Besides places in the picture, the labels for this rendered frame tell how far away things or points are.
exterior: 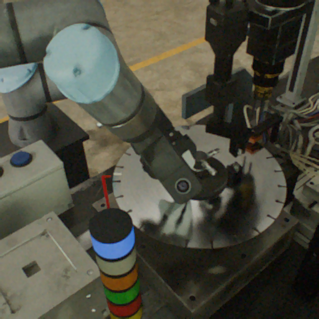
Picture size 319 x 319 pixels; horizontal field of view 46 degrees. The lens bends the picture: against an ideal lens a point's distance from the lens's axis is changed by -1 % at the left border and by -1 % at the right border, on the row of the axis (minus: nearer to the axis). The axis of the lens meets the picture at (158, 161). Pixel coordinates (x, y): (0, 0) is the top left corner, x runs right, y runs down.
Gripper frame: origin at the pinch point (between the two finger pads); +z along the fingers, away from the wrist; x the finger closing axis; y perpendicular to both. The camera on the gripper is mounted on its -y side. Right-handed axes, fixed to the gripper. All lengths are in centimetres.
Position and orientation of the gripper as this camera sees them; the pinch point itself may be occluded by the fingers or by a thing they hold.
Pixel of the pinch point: (186, 174)
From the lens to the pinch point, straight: 68.4
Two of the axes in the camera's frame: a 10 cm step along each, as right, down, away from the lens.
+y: -4.7, -7.2, 5.1
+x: -8.0, 5.9, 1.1
